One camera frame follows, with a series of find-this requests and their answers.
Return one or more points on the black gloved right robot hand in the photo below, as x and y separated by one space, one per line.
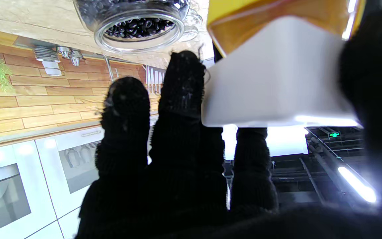
177 166

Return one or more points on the white square jar lid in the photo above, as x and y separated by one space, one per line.
277 83

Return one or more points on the glass jar with coffee beans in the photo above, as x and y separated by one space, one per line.
138 23

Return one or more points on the green lit exit sign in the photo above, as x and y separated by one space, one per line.
334 134

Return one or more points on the printed kitchen backdrop banner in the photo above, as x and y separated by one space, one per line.
28 106

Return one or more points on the fluorescent ceiling light tube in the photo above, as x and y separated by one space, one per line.
356 184

